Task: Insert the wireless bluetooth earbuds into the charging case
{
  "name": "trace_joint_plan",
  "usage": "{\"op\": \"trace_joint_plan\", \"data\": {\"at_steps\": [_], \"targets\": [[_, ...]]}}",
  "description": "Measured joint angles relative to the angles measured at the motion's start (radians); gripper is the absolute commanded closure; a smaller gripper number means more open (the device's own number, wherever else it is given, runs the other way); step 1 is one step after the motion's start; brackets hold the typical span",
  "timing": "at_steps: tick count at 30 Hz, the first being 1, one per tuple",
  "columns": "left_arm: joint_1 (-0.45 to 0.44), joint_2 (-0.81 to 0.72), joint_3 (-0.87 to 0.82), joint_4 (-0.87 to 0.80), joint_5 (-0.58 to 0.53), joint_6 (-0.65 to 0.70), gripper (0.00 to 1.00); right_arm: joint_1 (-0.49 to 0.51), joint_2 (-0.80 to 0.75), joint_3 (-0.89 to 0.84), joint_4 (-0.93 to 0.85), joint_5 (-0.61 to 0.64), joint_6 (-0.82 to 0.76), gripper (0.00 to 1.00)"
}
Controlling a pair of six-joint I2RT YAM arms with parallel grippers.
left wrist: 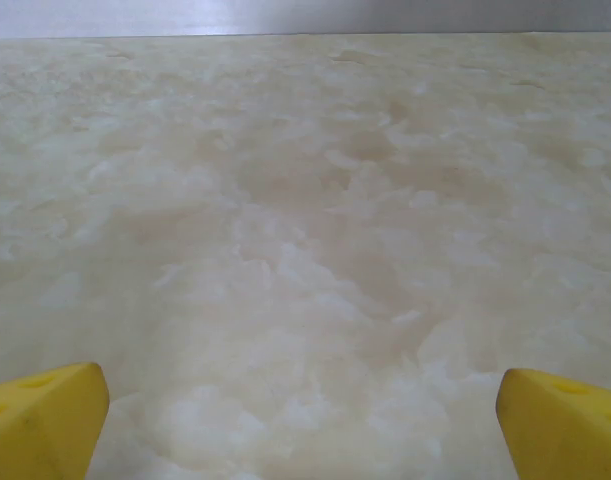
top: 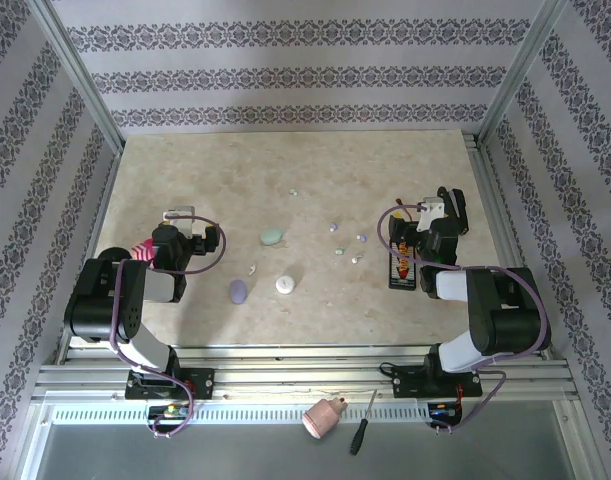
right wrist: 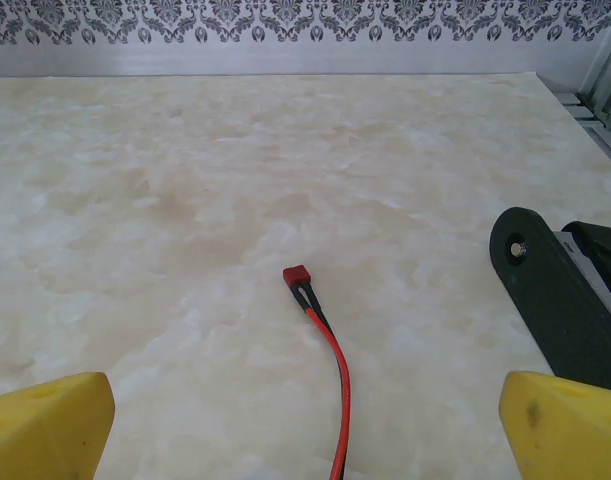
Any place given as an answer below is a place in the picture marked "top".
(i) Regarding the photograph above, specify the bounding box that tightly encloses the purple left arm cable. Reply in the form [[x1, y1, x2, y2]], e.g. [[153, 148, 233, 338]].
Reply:
[[107, 212, 229, 441]]

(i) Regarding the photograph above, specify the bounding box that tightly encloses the thin red wire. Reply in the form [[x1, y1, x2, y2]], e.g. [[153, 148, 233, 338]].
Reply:
[[393, 198, 426, 221]]

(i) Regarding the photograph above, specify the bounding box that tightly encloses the white slotted cable duct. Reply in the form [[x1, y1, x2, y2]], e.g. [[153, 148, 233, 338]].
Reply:
[[49, 402, 434, 425]]

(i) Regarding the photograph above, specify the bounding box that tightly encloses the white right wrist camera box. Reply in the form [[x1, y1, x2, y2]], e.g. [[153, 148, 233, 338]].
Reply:
[[415, 197, 446, 232]]

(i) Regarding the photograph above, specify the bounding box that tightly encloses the small green circuit board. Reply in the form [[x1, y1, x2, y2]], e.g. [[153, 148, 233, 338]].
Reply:
[[148, 403, 194, 421]]

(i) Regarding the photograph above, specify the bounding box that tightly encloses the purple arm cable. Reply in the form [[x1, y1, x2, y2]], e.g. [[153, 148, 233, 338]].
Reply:
[[377, 201, 549, 434], [107, 212, 229, 441]]

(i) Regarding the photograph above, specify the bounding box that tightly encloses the black stapler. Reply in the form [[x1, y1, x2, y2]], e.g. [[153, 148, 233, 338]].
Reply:
[[436, 185, 470, 236]]

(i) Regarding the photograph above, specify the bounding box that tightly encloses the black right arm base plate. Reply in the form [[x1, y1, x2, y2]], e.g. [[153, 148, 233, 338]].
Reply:
[[392, 363, 485, 400]]

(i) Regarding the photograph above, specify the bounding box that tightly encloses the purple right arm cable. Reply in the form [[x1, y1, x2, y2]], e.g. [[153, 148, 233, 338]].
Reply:
[[377, 201, 549, 434]]

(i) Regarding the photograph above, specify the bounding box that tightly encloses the small blue circuit board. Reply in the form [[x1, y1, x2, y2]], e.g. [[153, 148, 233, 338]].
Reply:
[[428, 401, 464, 426]]

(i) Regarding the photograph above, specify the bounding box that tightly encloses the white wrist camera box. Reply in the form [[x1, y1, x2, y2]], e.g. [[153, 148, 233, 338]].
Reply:
[[162, 204, 196, 240], [415, 197, 446, 232]]

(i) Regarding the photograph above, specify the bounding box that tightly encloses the aluminium rail bed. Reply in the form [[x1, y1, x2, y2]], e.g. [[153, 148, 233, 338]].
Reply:
[[32, 343, 579, 401]]

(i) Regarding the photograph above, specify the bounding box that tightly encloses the pink drill chuck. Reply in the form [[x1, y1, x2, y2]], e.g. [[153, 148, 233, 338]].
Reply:
[[301, 395, 349, 441]]

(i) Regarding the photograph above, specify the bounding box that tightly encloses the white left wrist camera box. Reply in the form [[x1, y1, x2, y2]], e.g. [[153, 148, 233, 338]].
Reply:
[[162, 204, 196, 240]]

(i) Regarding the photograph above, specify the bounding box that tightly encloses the black card with red-yellow print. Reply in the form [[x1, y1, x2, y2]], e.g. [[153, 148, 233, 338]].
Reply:
[[387, 238, 417, 291]]

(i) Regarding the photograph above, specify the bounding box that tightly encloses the pink doll with black hair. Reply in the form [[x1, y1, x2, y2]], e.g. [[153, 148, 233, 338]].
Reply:
[[97, 238, 156, 264]]

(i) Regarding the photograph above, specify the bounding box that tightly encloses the black-handled screwdriver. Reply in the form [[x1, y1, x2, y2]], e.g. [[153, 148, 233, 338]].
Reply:
[[348, 389, 379, 456]]

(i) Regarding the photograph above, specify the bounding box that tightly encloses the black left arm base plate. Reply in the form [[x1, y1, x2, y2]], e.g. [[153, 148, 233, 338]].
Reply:
[[126, 367, 216, 401]]

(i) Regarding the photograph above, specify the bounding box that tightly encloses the aluminium side rail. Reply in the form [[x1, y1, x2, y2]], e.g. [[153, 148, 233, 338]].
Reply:
[[54, 147, 124, 364], [462, 130, 554, 359]]

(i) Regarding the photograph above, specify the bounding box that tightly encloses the aluminium frame post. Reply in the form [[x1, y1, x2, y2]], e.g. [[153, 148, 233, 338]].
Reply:
[[476, 0, 577, 149], [27, 0, 125, 154]]

